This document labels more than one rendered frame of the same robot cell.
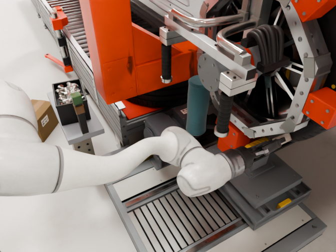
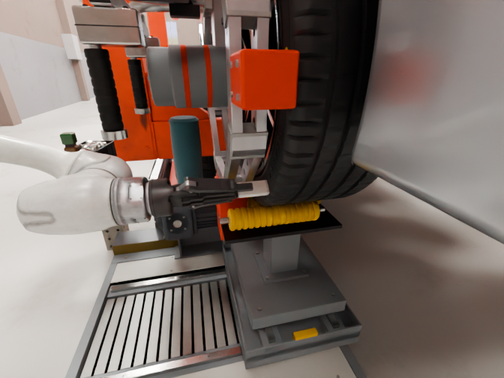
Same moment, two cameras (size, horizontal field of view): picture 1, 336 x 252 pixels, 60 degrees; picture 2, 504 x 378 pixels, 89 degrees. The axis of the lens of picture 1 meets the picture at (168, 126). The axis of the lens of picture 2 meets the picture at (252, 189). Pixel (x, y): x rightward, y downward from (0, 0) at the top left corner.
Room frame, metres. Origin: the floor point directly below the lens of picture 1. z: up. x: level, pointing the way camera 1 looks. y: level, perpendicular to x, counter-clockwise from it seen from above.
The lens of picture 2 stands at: (0.27, -0.54, 0.86)
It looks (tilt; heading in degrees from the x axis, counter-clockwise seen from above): 24 degrees down; 16
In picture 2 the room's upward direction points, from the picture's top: straight up
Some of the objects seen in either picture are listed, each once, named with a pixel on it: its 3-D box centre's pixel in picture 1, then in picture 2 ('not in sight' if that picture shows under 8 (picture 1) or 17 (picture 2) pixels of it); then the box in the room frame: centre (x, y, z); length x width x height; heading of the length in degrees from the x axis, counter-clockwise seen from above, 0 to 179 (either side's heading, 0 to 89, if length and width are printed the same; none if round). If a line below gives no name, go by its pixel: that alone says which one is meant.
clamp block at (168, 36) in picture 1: (173, 33); (143, 46); (0.96, -0.02, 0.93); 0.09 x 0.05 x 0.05; 120
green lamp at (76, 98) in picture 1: (76, 98); (68, 138); (0.98, 0.38, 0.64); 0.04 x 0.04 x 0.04; 30
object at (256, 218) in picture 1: (248, 174); (278, 283); (1.00, -0.43, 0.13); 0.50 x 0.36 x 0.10; 30
